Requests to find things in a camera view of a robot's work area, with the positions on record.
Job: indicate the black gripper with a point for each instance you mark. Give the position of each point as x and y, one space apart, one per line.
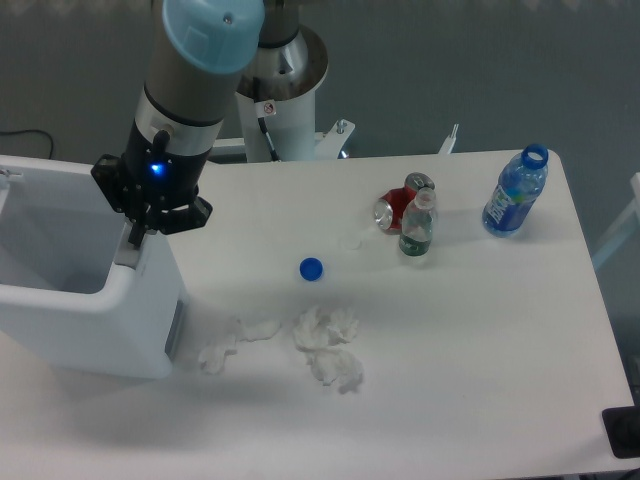
153 173

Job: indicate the white trash can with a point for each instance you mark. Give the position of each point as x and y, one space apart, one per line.
73 290

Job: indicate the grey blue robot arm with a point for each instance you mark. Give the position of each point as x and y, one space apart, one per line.
200 52

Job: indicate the crushed red soda can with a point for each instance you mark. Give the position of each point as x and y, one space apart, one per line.
389 208

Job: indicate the crumpled white tissue left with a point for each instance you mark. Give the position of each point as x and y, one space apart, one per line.
212 356

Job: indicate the crumpled white tissue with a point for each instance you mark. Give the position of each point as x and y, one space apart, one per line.
322 337
212 356

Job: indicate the blue bottle cap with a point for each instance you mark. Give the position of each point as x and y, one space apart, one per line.
311 269

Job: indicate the crumpled white tissue right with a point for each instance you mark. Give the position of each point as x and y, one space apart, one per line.
322 337

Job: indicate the clear green label bottle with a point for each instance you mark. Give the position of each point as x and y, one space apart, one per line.
418 223

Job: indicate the blue plastic water bottle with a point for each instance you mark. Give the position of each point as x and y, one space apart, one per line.
519 185

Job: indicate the black device at edge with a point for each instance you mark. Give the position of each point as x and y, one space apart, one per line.
622 430

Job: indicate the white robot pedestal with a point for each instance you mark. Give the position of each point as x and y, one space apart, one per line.
276 104

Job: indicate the white frame at right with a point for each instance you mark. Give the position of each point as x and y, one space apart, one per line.
620 230

